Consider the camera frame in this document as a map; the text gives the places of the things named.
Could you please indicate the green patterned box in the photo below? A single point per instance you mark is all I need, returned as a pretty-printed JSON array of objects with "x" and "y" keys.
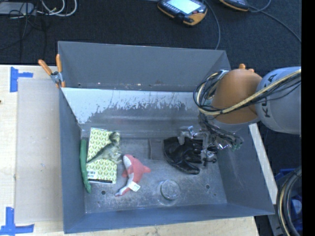
[{"x": 102, "y": 171}]

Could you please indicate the clear round glass dish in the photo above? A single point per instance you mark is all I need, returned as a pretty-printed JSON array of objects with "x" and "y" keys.
[{"x": 170, "y": 190}]

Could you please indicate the red and white plush toy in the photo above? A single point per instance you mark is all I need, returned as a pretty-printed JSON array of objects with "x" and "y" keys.
[{"x": 135, "y": 171}]

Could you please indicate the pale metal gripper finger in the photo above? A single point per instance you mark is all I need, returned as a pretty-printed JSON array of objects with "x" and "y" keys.
[
  {"x": 205, "y": 157},
  {"x": 185, "y": 133}
]

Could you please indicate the black glove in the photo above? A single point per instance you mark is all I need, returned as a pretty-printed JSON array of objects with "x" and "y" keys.
[{"x": 179, "y": 156}]

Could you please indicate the dark green flat block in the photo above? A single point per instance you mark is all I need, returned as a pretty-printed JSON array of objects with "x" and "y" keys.
[{"x": 83, "y": 161}]

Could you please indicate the grey metal bin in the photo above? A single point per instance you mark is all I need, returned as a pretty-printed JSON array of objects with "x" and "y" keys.
[{"x": 147, "y": 200}]

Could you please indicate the grey-green toy dinosaur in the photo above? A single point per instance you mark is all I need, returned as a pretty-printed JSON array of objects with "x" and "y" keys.
[{"x": 108, "y": 150}]

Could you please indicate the pale flat board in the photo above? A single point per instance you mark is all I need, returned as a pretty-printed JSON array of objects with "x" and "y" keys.
[{"x": 37, "y": 144}]

